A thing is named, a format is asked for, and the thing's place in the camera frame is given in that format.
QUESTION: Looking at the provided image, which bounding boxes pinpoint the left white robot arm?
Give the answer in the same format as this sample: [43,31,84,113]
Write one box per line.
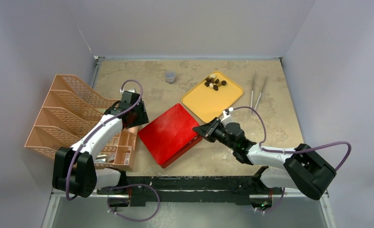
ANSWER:
[52,91,149,200]

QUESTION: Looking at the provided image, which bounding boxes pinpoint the red box lid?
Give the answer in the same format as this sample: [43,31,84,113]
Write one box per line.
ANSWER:
[138,103,199,164]

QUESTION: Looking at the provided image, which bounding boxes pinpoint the metal serving tongs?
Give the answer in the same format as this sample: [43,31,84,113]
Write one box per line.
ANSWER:
[251,71,268,110]

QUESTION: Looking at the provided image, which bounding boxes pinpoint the red compartment chocolate box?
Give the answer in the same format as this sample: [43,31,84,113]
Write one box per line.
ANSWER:
[157,136,203,169]

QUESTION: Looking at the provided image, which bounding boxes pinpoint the pink plastic file rack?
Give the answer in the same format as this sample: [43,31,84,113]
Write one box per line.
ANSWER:
[25,74,138,171]

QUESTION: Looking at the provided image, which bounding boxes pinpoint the black metal base rail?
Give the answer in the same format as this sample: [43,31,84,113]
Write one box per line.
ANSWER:
[53,174,329,209]

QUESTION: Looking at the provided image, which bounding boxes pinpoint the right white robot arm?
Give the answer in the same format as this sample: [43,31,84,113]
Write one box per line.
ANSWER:
[192,118,337,200]

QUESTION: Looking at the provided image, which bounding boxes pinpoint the yellow plastic tray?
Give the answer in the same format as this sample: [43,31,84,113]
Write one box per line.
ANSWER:
[181,71,244,123]

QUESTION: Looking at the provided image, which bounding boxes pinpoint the small clear plastic jar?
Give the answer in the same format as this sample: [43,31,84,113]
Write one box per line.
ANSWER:
[165,71,176,84]

